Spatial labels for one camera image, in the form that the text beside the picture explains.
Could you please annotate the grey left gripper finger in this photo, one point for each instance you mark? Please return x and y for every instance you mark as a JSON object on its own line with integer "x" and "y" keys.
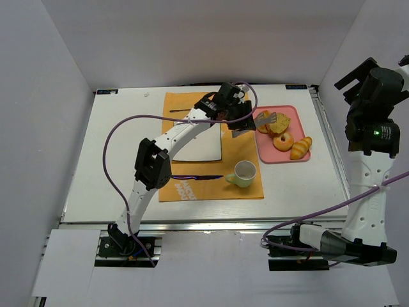
{"x": 263, "y": 119}
{"x": 236, "y": 133}

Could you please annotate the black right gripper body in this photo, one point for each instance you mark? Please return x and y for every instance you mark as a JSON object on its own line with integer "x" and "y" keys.
{"x": 354, "y": 82}

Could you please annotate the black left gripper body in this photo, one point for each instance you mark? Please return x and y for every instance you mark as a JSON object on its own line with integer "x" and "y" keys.
{"x": 244, "y": 115}

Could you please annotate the seeded bread slice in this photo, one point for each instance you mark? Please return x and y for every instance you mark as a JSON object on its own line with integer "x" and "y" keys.
{"x": 280, "y": 125}

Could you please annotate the sugared ring donut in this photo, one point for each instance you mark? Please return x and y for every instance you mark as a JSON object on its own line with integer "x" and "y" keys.
{"x": 283, "y": 142}

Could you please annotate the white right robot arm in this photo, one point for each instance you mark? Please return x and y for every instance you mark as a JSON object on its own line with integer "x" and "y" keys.
{"x": 373, "y": 144}

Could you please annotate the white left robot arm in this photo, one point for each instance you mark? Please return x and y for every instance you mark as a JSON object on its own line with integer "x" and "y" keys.
{"x": 153, "y": 161}

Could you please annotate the twisted glazed bun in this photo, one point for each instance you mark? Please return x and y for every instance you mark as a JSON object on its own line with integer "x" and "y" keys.
{"x": 263, "y": 128}

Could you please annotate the white square plate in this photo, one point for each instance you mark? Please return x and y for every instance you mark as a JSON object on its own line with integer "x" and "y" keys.
{"x": 205, "y": 147}

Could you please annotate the pink tray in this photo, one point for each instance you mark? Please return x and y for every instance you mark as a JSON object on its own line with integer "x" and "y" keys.
{"x": 268, "y": 154}

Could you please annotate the pale green mug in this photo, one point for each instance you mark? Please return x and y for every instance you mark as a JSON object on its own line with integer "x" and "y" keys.
{"x": 243, "y": 175}

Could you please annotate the metal fork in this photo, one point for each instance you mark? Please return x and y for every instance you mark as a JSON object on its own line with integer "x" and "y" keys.
{"x": 179, "y": 110}

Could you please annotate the striped croissant roll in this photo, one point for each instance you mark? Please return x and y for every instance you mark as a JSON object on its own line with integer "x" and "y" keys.
{"x": 300, "y": 148}

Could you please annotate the black logo sticker right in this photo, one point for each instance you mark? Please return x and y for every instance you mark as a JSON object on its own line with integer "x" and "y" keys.
{"x": 296, "y": 87}

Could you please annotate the black logo sticker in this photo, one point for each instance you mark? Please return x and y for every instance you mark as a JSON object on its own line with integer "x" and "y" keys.
{"x": 107, "y": 91}
{"x": 296, "y": 87}

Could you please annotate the blue iridescent knife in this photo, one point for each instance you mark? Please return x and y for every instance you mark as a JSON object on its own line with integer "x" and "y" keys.
{"x": 196, "y": 177}

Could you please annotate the orange placemat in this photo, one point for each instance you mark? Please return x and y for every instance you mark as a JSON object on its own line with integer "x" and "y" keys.
{"x": 234, "y": 150}

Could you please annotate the black logo sticker left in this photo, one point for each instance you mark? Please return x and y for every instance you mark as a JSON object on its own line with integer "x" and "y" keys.
{"x": 107, "y": 91}

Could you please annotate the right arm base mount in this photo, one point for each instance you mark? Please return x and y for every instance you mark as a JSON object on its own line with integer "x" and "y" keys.
{"x": 288, "y": 260}

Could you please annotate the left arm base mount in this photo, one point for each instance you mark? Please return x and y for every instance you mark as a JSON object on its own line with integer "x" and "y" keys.
{"x": 117, "y": 249}

